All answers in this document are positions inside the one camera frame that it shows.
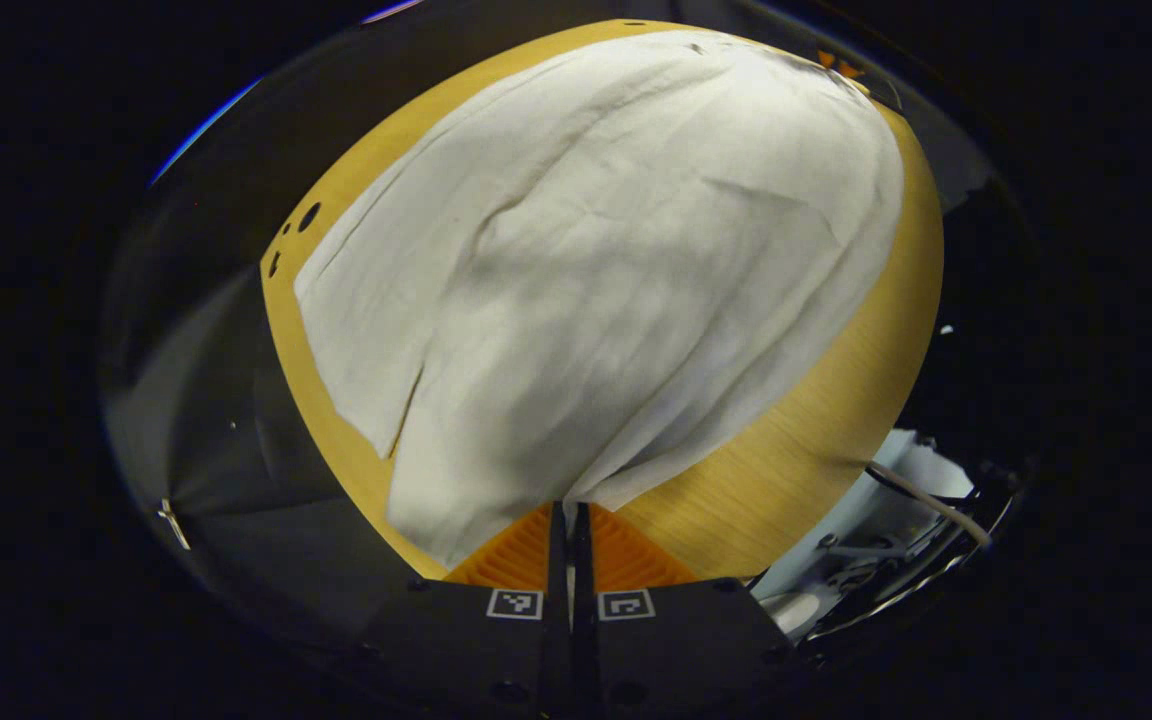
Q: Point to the white jeans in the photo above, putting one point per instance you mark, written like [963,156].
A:
[616,280]

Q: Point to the black backdrop cloth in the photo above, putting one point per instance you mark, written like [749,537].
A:
[216,400]

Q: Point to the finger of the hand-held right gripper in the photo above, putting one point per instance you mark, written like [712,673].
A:
[841,68]

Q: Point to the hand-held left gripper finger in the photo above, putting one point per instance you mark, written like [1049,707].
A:
[581,560]
[558,560]

